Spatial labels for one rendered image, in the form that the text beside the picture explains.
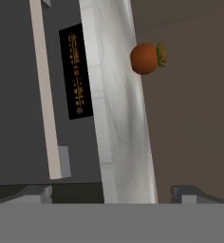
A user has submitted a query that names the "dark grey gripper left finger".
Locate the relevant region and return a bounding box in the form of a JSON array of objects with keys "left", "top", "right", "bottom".
[{"left": 0, "top": 185, "right": 53, "bottom": 205}]

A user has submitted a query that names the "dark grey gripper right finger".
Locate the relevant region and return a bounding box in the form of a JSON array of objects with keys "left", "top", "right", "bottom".
[{"left": 170, "top": 185, "right": 224, "bottom": 205}]

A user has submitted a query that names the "dark grey dishwasher door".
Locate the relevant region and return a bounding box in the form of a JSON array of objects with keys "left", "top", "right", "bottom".
[{"left": 0, "top": 0, "right": 104, "bottom": 185}]

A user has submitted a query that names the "orange fruit with green top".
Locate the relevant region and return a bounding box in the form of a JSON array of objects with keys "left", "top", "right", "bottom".
[{"left": 129, "top": 41, "right": 168, "bottom": 76}]

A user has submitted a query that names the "pale bar dishwasher handle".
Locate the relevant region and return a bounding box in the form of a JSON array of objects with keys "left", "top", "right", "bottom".
[{"left": 28, "top": 0, "right": 72, "bottom": 180}]

